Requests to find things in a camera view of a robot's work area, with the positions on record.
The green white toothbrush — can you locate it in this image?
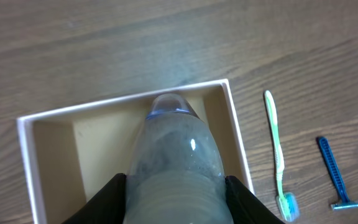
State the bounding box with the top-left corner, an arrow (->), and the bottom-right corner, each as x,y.
264,90 -> 300,222

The pink open cardboard box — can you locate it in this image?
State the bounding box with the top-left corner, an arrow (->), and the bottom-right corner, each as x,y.
17,79 -> 253,223

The clear foam soap pump bottle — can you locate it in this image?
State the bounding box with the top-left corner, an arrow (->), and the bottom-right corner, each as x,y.
124,93 -> 233,224

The blue disposable razor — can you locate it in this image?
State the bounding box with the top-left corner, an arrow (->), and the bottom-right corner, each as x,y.
316,136 -> 358,211

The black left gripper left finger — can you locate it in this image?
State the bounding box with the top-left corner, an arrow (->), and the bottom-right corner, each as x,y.
63,173 -> 126,224

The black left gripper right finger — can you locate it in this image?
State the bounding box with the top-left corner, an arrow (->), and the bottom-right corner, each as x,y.
225,175 -> 283,224

